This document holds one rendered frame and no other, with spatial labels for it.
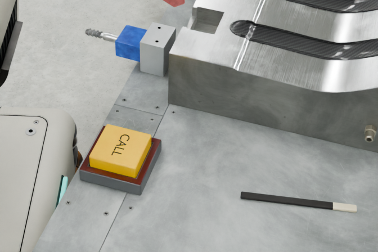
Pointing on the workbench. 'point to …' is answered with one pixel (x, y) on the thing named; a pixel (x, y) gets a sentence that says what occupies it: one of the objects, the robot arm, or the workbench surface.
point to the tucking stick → (298, 202)
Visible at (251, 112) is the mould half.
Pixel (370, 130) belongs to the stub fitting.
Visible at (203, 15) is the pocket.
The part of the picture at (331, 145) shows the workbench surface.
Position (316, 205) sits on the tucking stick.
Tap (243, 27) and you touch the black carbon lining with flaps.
